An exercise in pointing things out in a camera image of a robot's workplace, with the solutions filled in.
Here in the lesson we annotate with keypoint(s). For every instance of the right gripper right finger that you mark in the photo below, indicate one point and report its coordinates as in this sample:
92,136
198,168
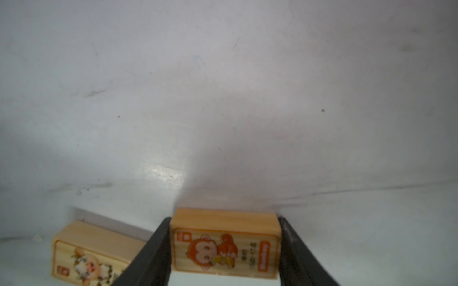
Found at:
298,266

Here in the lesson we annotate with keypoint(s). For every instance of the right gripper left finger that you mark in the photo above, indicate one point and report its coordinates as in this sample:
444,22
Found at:
152,266

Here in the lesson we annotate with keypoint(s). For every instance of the printed wood block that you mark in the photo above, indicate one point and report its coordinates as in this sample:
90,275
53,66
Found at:
223,242
88,255

